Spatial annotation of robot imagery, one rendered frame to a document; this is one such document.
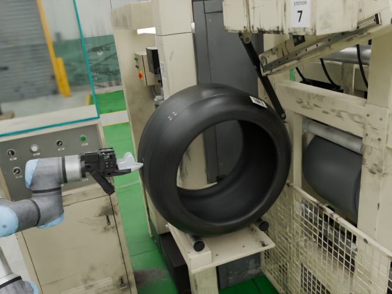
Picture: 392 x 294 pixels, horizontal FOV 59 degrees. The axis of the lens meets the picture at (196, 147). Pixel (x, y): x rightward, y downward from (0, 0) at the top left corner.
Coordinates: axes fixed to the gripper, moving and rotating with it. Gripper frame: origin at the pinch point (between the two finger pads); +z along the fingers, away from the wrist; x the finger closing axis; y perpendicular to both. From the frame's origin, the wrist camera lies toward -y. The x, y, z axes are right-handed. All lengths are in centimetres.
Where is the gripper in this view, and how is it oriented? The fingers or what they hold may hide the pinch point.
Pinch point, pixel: (139, 166)
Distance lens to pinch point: 126.3
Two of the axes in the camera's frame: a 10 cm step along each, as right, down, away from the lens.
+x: -3.3, -3.1, 8.9
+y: 0.1, -9.5, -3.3
